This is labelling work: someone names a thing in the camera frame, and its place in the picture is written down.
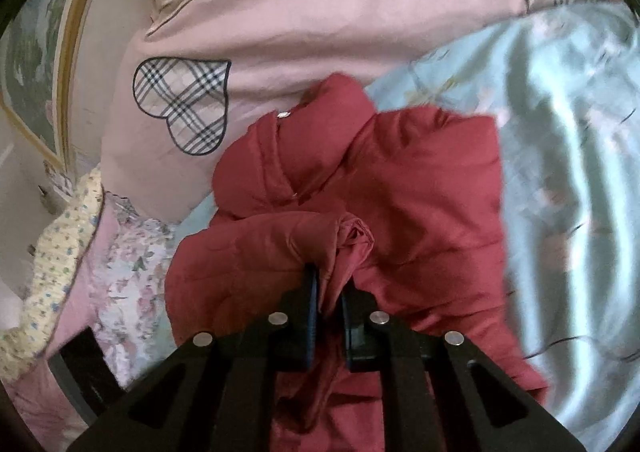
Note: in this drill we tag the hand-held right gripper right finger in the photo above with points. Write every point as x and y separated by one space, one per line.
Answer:
350 332

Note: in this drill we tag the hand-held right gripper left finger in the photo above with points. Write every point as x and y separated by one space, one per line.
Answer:
311 312

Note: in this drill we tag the red padded jacket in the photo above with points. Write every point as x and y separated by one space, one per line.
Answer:
420 192

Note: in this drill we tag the pink floral cloth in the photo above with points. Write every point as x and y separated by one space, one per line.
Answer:
75 297

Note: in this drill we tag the yellow floral cloth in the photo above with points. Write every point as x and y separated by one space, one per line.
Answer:
50 272

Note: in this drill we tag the white floral pillow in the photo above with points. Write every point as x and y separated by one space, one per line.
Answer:
132 267

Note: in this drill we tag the light blue floral blanket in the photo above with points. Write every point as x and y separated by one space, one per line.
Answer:
565 192

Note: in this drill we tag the pink quilt with plaid hearts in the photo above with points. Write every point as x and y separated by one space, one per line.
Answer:
320 22

